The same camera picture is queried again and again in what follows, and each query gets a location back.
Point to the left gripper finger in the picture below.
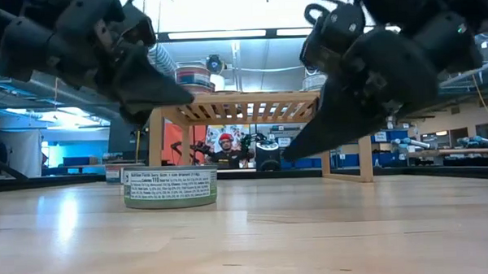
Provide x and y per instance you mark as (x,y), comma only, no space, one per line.
(135,116)
(148,85)

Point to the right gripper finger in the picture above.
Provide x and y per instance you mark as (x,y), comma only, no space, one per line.
(341,117)

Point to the green label flat-lid can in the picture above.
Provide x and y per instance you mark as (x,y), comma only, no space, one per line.
(313,82)
(170,184)

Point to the grey blue background robot arm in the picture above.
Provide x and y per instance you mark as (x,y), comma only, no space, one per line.
(411,143)
(476,141)

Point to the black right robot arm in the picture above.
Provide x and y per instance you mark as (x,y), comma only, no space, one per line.
(448,40)

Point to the black background robot arm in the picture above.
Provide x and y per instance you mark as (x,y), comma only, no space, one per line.
(199,147)
(252,140)

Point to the wooden slatted shelf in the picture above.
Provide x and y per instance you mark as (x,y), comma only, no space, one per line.
(234,97)

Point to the grey panel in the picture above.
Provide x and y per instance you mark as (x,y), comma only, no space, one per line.
(122,145)

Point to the orange banner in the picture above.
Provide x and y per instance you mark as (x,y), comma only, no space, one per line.
(172,143)

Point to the blue storage bin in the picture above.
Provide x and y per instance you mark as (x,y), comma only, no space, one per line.
(306,163)
(390,135)

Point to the white blue sign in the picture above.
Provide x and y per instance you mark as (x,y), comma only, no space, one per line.
(284,142)

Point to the white cylindrical object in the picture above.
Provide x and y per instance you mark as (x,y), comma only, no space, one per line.
(218,83)

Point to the grey ceiling pipe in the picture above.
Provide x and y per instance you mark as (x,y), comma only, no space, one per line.
(469,74)

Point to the colourful poster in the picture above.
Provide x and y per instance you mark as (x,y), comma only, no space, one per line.
(211,134)

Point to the ceiling light panel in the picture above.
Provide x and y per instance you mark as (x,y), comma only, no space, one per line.
(216,34)
(293,32)

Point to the wooden background table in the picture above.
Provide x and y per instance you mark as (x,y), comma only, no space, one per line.
(452,151)

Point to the white cloth screen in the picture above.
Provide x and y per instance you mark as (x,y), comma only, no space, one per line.
(21,153)

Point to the grey ribbed flexible duct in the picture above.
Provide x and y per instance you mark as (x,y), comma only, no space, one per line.
(162,60)

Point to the silver ventilation duct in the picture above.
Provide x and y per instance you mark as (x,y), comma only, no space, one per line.
(43,89)

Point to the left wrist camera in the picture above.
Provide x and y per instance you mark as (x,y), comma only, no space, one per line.
(140,28)

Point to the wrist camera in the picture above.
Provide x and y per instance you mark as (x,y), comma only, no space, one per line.
(140,28)
(334,32)

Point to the black ceiling camera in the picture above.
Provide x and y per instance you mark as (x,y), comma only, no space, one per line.
(215,65)

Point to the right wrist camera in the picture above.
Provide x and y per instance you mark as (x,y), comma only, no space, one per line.
(334,32)

